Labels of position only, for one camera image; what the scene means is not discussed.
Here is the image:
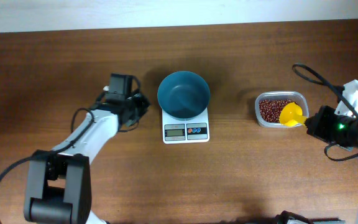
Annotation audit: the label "yellow plastic scoop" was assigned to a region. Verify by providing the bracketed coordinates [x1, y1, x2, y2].
[279, 103, 308, 127]

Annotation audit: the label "blue bowl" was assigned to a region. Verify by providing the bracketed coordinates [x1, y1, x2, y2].
[157, 71, 211, 119]

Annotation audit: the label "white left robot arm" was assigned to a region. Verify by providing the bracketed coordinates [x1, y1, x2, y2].
[24, 90, 150, 224]

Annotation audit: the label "white digital kitchen scale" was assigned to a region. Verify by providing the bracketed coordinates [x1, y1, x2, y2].
[162, 108, 210, 144]

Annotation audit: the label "clear plastic container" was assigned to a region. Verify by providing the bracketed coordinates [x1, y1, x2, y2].
[255, 91, 309, 128]

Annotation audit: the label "red beans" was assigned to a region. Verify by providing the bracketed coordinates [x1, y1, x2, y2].
[259, 100, 293, 123]

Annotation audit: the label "dark object at bottom edge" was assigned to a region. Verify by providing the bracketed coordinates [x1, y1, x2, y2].
[273, 211, 346, 224]

